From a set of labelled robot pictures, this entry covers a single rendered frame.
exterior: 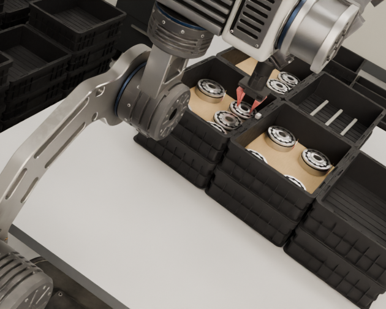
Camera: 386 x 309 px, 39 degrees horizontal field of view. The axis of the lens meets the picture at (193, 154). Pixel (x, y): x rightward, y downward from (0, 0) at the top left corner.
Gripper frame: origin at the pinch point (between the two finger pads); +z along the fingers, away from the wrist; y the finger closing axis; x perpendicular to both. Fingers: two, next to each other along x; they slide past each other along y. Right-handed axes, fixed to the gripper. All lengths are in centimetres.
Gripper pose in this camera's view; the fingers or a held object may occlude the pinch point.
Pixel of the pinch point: (244, 107)
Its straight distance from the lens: 190.9
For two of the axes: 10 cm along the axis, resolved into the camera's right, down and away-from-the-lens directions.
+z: -3.3, 7.4, 5.9
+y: -8.2, -5.3, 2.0
